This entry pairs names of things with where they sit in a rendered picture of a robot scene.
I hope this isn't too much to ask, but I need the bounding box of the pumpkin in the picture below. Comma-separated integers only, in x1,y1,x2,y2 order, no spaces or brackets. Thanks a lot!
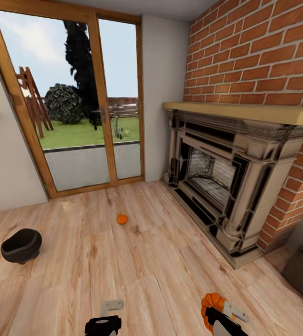
116,214,128,224
201,293,234,334

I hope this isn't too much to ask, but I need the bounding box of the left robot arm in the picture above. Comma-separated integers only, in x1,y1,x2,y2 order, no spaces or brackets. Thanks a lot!
85,300,124,336

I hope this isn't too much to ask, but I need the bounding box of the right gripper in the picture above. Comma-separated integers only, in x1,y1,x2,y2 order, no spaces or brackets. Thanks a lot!
205,307,224,325

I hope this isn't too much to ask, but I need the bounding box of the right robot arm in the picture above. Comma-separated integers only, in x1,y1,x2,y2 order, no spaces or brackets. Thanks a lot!
205,301,250,336

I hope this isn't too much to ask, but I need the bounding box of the cauldron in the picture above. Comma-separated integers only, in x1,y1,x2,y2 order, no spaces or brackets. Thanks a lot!
0,229,42,265

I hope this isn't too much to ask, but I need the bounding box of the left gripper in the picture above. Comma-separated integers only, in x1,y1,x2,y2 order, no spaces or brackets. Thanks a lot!
85,315,121,335

